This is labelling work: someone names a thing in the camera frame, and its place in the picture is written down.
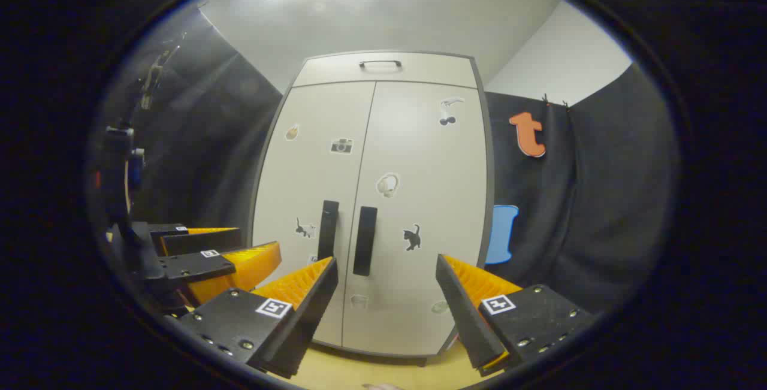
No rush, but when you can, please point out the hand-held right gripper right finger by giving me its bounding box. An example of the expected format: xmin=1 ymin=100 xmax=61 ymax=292
xmin=436 ymin=253 xmax=597 ymax=377

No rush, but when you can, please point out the white double-door shoe cabinet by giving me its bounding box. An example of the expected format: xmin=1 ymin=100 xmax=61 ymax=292
xmin=249 ymin=50 xmax=495 ymax=368

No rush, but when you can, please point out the black clamp mount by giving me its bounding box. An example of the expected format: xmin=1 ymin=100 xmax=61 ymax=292
xmin=139 ymin=46 xmax=180 ymax=112

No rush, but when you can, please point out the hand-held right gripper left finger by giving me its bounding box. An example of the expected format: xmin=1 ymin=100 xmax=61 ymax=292
xmin=177 ymin=256 xmax=339 ymax=380

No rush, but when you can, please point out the white cabinet door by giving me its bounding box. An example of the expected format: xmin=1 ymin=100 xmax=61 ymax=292
xmin=342 ymin=81 xmax=489 ymax=358
xmin=252 ymin=81 xmax=377 ymax=347

